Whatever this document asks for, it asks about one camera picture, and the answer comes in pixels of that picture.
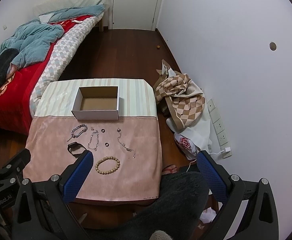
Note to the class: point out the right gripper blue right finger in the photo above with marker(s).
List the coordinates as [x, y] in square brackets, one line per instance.
[260, 219]

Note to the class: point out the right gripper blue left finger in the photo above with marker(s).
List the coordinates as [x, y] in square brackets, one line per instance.
[41, 209]

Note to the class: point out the black smart watch band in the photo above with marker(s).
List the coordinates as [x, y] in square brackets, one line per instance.
[76, 149]

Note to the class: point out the dark fuzzy clothing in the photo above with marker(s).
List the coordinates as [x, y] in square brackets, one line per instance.
[176, 213]

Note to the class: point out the white red printed bag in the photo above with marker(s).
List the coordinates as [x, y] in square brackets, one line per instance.
[189, 149]

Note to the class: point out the white power strip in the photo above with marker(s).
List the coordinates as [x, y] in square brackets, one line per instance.
[219, 129]

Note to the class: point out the foot in red sandal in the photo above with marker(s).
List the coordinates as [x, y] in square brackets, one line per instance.
[171, 169]

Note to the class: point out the pink striped table cloth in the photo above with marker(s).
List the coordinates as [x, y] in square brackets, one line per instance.
[127, 152]

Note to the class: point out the white cardboard box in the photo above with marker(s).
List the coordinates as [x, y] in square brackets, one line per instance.
[96, 103]

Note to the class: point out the brown checkered fabric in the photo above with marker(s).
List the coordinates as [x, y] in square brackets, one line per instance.
[184, 99]

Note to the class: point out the teal quilt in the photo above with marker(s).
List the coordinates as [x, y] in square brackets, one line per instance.
[33, 39]

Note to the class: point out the white door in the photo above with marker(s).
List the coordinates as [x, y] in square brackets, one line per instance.
[133, 14]

